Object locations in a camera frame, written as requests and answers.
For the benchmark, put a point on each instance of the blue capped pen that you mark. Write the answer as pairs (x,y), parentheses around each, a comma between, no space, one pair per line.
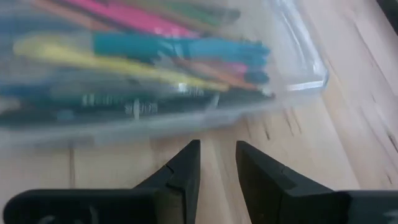
(256,77)

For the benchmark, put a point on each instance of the slim pink highlighter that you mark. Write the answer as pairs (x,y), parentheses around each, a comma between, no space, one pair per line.
(239,68)

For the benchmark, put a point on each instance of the orange pencil with eraser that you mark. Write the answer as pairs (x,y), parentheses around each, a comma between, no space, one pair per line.
(217,73)

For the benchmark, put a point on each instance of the light green marker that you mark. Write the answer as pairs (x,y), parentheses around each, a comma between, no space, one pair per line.
(192,12)

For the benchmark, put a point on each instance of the pink highlighter with print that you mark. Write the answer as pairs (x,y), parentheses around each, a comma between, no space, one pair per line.
(133,17)

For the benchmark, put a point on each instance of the black aluminium table frame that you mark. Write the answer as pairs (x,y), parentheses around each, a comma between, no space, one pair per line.
(390,12)

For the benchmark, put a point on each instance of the yellow highlighter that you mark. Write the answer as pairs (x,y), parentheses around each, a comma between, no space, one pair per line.
(93,60)

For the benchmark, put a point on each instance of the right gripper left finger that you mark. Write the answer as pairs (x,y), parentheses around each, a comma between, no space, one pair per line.
(183,174)

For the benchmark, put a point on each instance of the clear plastic supply box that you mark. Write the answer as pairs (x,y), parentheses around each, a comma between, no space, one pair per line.
(298,46)

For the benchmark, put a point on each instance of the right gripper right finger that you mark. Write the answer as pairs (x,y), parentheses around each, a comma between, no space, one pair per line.
(261,177)

